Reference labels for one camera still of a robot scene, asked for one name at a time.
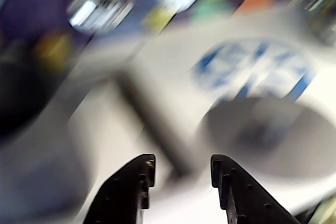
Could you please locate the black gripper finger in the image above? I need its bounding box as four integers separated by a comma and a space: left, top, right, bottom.
83, 153, 156, 224
211, 154, 302, 224

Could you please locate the white bowl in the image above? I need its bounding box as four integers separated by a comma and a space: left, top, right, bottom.
196, 97, 336, 183

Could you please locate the blue and white round print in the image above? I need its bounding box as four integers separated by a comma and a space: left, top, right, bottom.
191, 37, 318, 101

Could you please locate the black rounded object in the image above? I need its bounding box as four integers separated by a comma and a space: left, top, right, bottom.
0, 58, 53, 135

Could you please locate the clear glass jar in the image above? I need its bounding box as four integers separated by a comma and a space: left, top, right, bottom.
67, 0, 134, 33

